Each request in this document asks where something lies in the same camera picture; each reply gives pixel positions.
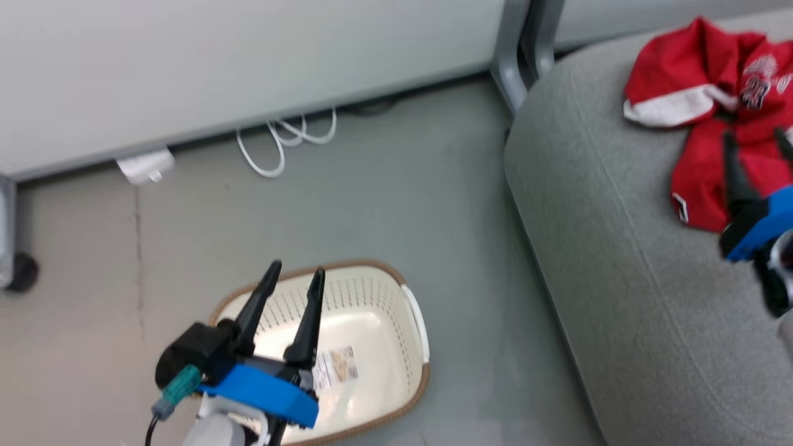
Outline white power cable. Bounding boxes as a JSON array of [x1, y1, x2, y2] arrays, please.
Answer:
[[235, 108, 338, 179]]

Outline wide white partition panel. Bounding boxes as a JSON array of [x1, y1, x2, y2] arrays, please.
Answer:
[[0, 0, 527, 181]]

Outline grey fabric sofa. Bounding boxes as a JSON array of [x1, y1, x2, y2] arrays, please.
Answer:
[[503, 9, 793, 446]]

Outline grey partition foot bracket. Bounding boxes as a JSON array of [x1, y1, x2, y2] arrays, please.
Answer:
[[0, 177, 17, 292], [524, 0, 566, 79], [489, 0, 535, 116]]

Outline red garment with white trim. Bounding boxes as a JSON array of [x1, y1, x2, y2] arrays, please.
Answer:
[[623, 17, 793, 129]]

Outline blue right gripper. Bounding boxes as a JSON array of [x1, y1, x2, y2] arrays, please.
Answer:
[[721, 126, 793, 262]]

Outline narrow white partition panel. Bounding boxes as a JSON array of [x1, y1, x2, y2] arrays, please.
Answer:
[[553, 0, 793, 51]]

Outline green left cable connector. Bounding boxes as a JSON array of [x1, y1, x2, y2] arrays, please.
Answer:
[[152, 364, 203, 422]]

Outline cream plastic laundry basket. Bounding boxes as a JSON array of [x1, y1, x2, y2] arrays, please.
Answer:
[[208, 259, 431, 446]]

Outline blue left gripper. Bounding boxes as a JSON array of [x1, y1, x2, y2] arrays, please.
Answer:
[[198, 260, 326, 430]]

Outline black caster wheel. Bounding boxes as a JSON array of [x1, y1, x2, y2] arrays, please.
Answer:
[[3, 253, 39, 293]]

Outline red jersey with logo patch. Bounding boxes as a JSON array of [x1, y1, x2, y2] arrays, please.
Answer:
[[671, 115, 793, 234]]

